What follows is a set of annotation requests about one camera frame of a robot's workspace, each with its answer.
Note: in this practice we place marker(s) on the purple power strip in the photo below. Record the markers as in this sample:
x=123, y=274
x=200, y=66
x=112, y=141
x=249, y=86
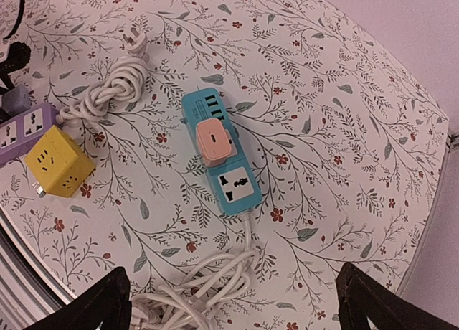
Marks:
x=19, y=134

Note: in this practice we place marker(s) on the yellow cube socket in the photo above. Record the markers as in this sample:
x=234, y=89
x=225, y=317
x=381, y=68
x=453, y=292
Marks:
x=58, y=164

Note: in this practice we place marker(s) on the pink charger plug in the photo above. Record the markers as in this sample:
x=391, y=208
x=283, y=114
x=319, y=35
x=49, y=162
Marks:
x=214, y=142

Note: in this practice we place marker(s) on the teal power strip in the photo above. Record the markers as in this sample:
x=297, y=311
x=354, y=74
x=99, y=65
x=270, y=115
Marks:
x=233, y=182

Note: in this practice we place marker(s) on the aluminium front rail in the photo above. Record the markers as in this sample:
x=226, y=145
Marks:
x=29, y=289

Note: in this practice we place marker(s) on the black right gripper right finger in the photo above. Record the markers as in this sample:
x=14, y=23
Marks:
x=363, y=301

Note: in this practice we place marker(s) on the floral table mat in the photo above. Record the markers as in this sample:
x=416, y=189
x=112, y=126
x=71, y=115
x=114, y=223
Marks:
x=345, y=145

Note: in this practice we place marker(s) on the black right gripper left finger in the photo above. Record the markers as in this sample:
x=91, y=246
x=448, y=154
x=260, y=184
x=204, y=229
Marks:
x=105, y=305

